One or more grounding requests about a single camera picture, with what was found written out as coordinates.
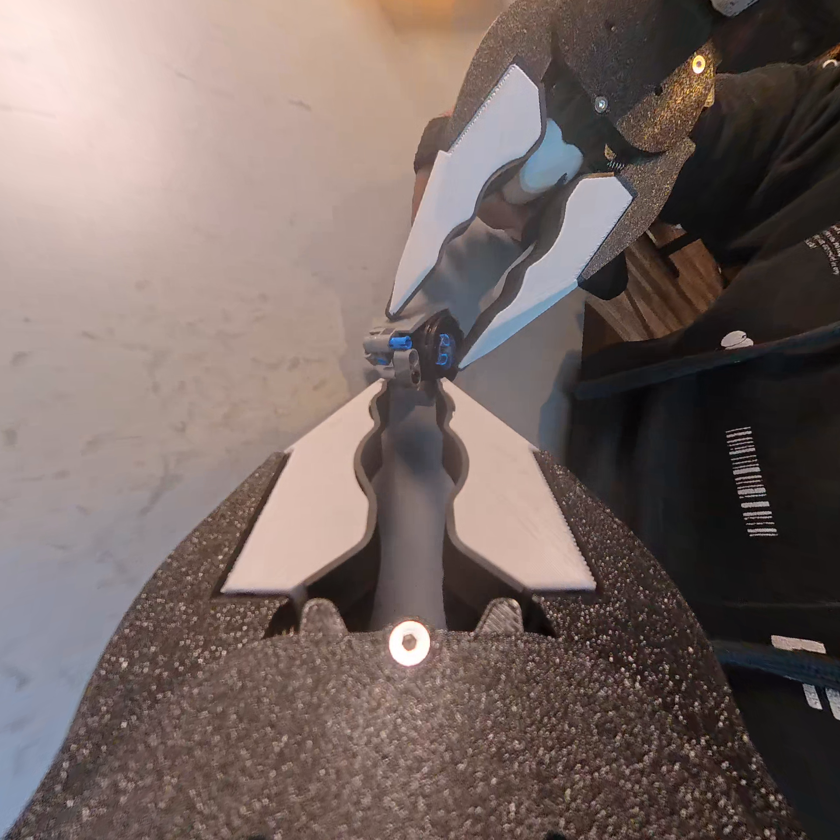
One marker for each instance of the person's right forearm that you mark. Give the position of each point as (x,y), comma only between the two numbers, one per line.
(754,131)

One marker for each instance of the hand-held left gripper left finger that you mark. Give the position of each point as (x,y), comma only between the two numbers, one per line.
(308,518)

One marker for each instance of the person's right hand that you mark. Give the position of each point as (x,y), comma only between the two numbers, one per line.
(423,164)

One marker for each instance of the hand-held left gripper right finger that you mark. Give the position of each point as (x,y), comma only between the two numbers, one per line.
(518,518)

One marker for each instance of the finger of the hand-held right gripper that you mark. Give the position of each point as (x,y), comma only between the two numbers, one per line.
(558,262)
(472,177)

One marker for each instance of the grey black wheel assembly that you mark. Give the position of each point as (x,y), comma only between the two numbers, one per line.
(433,348)

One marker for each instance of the person's black printed sweatshirt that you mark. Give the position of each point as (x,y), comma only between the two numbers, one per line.
(722,459)

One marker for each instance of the grey desk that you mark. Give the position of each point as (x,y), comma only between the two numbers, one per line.
(164,262)

